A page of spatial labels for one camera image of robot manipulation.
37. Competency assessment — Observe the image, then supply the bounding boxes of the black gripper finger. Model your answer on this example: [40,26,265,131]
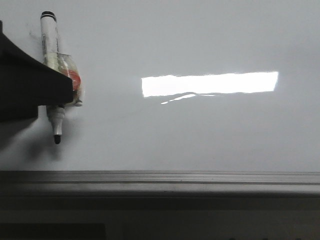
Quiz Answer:
[0,33,73,122]

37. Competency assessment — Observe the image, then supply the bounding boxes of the white whiteboard marker pen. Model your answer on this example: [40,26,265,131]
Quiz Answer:
[40,10,83,144]

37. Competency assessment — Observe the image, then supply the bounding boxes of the white whiteboard surface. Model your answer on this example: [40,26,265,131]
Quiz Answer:
[0,0,320,172]

